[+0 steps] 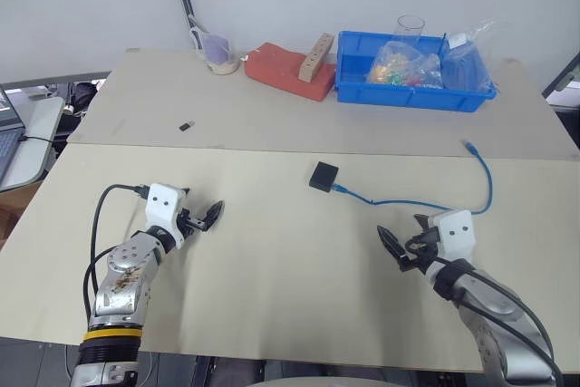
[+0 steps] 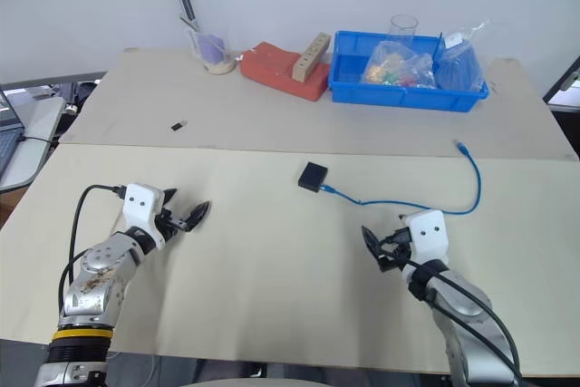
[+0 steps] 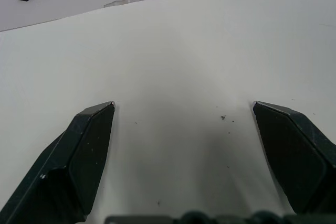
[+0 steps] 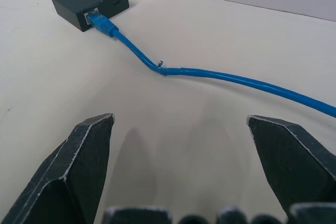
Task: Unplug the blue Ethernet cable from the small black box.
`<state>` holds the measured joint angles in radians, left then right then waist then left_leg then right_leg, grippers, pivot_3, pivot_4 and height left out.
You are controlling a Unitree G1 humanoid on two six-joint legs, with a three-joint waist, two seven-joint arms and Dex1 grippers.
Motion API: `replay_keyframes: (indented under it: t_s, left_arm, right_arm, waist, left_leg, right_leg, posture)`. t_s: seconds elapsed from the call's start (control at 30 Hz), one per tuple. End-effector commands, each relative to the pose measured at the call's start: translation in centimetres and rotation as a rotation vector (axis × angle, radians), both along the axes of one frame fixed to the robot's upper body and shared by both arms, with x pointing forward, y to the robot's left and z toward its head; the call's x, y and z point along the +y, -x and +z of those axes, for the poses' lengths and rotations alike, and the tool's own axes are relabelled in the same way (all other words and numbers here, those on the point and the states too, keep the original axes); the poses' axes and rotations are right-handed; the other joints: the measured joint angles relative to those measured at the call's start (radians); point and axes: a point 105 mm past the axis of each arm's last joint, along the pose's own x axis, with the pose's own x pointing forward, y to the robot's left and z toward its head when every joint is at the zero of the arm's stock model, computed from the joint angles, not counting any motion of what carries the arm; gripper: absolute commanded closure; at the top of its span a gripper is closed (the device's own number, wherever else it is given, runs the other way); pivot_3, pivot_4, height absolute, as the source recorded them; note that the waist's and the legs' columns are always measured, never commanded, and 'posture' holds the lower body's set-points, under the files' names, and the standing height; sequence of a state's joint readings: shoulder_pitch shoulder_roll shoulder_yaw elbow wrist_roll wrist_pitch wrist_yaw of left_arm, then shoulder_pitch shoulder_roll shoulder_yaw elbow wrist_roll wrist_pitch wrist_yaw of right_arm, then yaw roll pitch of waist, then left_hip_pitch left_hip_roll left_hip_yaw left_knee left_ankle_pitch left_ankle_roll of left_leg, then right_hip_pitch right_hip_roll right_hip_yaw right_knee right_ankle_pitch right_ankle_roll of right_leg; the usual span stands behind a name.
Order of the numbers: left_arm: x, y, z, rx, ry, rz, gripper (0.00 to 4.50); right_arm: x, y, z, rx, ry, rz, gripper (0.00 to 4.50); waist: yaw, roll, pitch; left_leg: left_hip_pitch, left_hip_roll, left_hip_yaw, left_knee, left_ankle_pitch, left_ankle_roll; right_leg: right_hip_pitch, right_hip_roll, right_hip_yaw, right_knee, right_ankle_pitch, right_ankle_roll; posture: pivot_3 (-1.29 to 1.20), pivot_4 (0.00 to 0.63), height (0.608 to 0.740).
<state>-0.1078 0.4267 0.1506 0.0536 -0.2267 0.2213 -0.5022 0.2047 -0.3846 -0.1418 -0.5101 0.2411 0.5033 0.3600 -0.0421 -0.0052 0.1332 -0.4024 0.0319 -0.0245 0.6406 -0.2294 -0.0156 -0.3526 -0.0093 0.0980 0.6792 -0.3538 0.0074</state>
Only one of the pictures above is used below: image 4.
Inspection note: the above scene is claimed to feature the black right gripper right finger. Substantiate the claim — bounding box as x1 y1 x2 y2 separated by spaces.
246 114 336 224

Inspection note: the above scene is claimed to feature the black rectangular box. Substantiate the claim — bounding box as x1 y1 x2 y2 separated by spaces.
50 0 130 34

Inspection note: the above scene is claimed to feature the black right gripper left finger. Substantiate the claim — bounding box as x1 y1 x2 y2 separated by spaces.
0 113 116 224

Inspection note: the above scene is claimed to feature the blue Ethernet cable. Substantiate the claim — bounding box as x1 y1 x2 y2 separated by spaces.
87 9 336 119

